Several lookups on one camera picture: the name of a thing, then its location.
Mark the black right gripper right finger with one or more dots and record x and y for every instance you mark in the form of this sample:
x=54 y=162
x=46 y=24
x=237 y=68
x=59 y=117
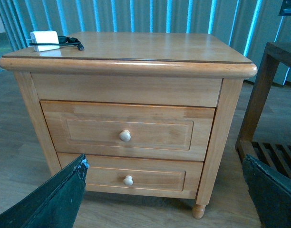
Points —
x=270 y=192

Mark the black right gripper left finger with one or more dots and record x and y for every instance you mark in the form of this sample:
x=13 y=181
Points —
x=54 y=204

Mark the wooden drawer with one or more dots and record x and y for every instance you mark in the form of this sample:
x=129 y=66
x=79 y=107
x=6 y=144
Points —
x=157 y=132
x=160 y=178

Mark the white charger block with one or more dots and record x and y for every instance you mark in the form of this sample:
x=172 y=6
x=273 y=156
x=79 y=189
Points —
x=43 y=40

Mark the dark wooden side table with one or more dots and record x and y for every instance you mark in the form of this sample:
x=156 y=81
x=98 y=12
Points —
x=275 y=155

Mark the lower round wooden knob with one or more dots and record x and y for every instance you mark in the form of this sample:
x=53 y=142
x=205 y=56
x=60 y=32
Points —
x=128 y=180

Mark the round wooden knob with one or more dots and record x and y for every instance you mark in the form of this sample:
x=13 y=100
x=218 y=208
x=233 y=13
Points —
x=128 y=180
x=125 y=136

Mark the upper round wooden knob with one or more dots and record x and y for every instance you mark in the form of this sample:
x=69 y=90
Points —
x=125 y=136

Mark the light wooden nightstand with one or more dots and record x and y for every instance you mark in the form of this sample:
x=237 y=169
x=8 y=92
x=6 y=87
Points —
x=160 y=69

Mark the grey pleated curtain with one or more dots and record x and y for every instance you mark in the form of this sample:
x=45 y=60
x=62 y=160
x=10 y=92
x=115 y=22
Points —
x=245 y=25

